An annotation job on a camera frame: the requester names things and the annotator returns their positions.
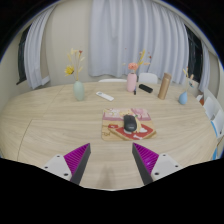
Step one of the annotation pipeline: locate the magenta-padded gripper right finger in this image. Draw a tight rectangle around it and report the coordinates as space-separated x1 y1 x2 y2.
131 142 183 186

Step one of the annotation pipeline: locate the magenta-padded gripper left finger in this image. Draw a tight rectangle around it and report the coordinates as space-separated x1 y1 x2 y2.
42 142 92 186

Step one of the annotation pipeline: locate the black computer mouse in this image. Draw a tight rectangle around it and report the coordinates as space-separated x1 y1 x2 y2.
123 114 138 133

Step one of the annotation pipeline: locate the cartoon print mouse pad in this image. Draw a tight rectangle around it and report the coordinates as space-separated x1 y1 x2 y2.
101 107 158 142

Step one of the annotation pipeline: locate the green vase with yellow flowers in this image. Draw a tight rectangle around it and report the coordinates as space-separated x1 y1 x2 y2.
64 48 86 102

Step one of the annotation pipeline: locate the white remote control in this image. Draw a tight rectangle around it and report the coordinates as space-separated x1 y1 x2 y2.
95 91 115 102

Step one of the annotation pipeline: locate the blue vase with dried flowers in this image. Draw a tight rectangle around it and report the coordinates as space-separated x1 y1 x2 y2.
178 66 196 106

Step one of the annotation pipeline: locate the small black box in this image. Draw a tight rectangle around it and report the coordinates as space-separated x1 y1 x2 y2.
138 83 154 94

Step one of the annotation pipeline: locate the tan insulated bottle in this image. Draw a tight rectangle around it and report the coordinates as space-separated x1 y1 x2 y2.
157 72 173 101

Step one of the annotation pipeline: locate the pink vase with orange flowers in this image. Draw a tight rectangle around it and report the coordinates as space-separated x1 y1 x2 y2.
122 49 153 93

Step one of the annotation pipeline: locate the thin white curtain strip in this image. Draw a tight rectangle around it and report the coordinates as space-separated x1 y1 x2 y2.
198 41 211 94

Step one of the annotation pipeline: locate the narrow white curtain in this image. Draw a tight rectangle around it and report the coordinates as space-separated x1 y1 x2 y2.
23 6 56 90

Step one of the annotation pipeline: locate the dark window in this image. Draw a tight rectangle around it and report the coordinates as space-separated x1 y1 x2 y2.
184 24 203 84
16 24 31 85

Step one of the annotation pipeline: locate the wide white curtain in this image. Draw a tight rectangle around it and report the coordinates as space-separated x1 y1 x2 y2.
88 0 190 84

